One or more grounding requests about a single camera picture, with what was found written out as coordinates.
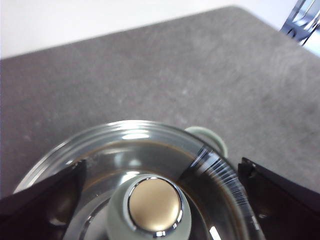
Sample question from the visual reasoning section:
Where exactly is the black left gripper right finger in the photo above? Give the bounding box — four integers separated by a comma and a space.
237, 156, 320, 240

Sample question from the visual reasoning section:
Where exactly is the glass lid with green knob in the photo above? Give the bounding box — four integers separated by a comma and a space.
13, 119, 266, 240

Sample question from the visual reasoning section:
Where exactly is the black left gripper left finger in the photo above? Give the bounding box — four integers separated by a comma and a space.
0, 158, 87, 240

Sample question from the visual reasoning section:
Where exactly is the pale green electric steamer pot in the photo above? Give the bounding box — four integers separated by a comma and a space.
184, 125, 228, 158

